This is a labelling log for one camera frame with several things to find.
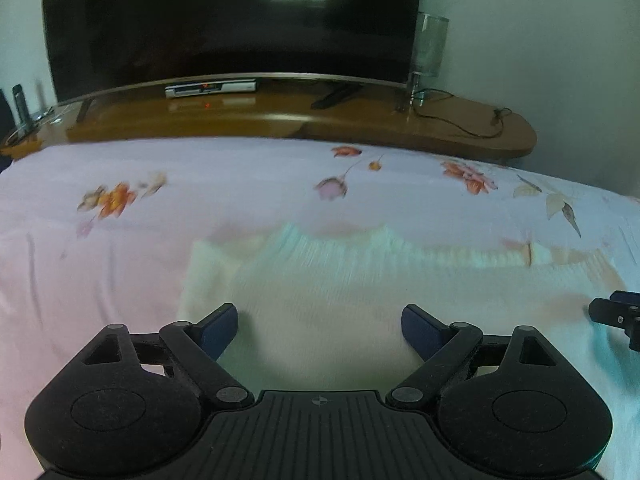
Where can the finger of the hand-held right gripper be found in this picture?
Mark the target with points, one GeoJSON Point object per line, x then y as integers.
{"type": "Point", "coordinates": [617, 312]}

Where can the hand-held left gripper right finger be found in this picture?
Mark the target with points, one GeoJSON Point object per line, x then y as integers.
{"type": "Point", "coordinates": [420, 331]}

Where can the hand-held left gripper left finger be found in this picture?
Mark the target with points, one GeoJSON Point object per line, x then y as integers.
{"type": "Point", "coordinates": [223, 329]}

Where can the white knit sweater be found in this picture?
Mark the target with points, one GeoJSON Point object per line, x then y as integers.
{"type": "Point", "coordinates": [340, 305]}

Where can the pink floral bed sheet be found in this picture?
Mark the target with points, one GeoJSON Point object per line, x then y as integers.
{"type": "Point", "coordinates": [100, 260]}

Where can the wooden television stand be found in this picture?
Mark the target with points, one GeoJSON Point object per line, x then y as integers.
{"type": "Point", "coordinates": [280, 120]}

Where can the silver set-top box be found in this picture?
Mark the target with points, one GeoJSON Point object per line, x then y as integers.
{"type": "Point", "coordinates": [210, 88]}

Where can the glass cylinder table lamp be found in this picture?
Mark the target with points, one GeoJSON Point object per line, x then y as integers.
{"type": "Point", "coordinates": [425, 55]}

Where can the black remote control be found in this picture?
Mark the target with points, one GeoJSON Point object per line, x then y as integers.
{"type": "Point", "coordinates": [20, 107]}

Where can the black flat screen television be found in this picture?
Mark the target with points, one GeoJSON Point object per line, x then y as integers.
{"type": "Point", "coordinates": [225, 20]}

